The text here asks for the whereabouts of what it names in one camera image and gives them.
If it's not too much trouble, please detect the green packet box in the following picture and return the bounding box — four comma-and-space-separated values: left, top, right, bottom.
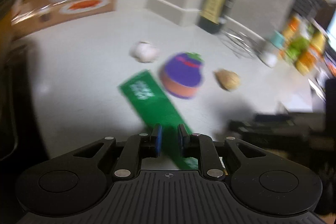
119, 71, 198, 170

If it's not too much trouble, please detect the purple eggplant sponge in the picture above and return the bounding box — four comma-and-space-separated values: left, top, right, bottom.
159, 52, 204, 100

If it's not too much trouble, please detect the brown paper ball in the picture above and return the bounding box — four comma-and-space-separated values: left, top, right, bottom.
215, 69, 240, 91

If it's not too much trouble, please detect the white paper ball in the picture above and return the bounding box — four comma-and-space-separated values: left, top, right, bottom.
130, 42, 159, 63

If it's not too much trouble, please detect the teal cap salt shaker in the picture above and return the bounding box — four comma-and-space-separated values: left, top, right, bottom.
259, 31, 284, 68

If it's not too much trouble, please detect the green plastic bag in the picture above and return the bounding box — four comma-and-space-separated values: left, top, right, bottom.
284, 36, 310, 64

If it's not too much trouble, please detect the dark soy sauce bottle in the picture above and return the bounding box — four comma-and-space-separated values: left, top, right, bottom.
198, 0, 235, 34

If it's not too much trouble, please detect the orange cleaner bottle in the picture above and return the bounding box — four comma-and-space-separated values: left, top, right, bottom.
281, 14, 301, 42

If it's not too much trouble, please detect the metal wire trivet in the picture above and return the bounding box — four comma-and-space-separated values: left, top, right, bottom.
217, 28, 259, 59

